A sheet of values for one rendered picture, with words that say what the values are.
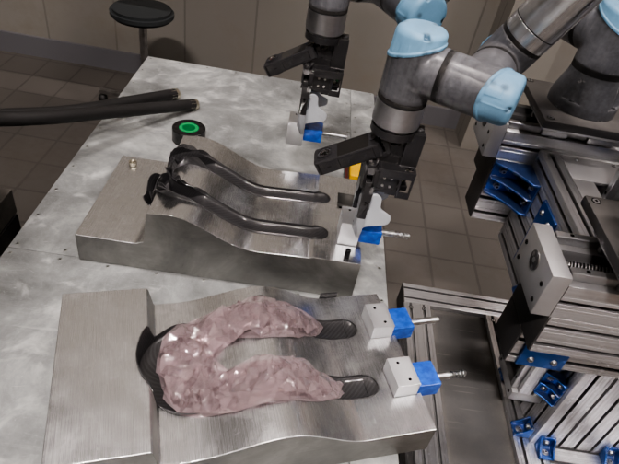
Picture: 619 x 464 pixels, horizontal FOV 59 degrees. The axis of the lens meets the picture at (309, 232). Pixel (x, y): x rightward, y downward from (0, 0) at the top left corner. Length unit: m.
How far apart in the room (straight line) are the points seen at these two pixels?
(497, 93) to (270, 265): 0.47
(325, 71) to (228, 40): 2.24
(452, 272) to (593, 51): 1.31
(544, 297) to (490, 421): 0.81
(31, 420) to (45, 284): 0.26
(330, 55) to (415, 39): 0.37
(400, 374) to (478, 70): 0.44
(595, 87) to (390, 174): 0.61
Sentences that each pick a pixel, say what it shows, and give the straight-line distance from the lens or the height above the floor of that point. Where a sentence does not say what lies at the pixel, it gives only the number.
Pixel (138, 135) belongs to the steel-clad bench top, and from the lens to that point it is 1.40.
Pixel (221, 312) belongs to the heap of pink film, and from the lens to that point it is 0.82.
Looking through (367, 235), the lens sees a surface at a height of 0.92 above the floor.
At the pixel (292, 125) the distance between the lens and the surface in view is 1.18.
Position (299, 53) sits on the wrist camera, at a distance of 1.12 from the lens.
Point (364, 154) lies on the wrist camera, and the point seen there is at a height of 1.08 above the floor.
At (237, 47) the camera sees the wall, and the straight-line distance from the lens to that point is 3.34.
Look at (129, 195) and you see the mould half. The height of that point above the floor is 0.86.
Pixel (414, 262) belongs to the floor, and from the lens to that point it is 2.38.
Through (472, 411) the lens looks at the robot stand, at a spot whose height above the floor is 0.21.
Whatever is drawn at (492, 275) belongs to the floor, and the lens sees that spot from 2.48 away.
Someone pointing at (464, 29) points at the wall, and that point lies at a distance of 3.28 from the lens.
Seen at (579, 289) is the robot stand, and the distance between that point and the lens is 0.96.
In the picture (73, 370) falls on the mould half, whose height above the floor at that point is 0.91.
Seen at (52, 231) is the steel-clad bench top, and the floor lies 0.80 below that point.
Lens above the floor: 1.53
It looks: 40 degrees down
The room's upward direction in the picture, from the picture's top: 11 degrees clockwise
